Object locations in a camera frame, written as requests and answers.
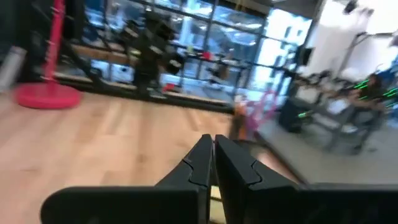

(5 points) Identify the grey metal cylinder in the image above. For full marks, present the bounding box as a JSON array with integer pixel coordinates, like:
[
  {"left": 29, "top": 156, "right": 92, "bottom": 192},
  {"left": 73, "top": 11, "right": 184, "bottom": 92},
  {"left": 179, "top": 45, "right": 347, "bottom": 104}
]
[{"left": 0, "top": 45, "right": 28, "bottom": 92}]

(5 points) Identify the red desk lamp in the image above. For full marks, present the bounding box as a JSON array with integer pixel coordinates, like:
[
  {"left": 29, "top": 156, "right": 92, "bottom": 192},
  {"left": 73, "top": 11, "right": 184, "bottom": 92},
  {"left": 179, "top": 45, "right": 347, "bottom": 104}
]
[{"left": 14, "top": 0, "right": 83, "bottom": 110}]

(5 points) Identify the background robot workstation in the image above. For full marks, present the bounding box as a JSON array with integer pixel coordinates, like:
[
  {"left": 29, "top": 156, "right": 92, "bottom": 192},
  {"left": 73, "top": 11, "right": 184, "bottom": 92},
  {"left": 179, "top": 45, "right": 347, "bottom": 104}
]
[{"left": 310, "top": 71, "right": 398, "bottom": 154}]

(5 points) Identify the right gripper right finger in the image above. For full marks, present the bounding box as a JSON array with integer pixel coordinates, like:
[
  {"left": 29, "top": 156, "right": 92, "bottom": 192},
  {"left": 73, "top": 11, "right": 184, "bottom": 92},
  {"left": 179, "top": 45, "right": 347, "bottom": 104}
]
[{"left": 214, "top": 134, "right": 308, "bottom": 224}]

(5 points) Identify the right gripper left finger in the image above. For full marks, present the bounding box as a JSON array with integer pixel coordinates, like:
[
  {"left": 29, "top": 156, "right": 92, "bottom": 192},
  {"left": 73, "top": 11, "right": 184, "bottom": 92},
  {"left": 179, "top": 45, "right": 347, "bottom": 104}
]
[{"left": 154, "top": 134, "right": 215, "bottom": 224}]

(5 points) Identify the black bin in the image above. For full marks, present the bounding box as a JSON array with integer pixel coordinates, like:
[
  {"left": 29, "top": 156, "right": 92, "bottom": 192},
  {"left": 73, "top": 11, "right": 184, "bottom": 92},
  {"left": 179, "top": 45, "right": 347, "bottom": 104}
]
[{"left": 277, "top": 97, "right": 313, "bottom": 134}]

